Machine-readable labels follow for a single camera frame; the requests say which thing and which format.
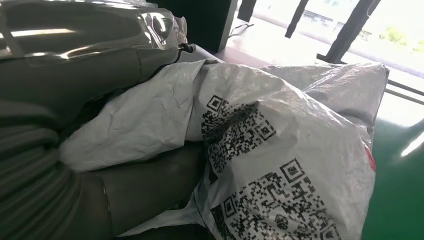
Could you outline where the grey red printed mailer package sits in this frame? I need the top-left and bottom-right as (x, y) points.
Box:
(59, 59), (390, 240)

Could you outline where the green conveyor belt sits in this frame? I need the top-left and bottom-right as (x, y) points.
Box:
(361, 115), (424, 240)

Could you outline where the black scanner column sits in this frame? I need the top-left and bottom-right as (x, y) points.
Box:
(145, 0), (238, 55)

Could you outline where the thin black cable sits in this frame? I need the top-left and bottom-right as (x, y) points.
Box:
(228, 23), (255, 38)

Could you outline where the black window frame bar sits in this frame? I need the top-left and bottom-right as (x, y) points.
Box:
(284, 0), (310, 39)
(316, 0), (382, 64)
(237, 0), (258, 23)

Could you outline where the aluminium conveyor rail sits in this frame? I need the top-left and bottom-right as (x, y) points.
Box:
(384, 78), (424, 107)

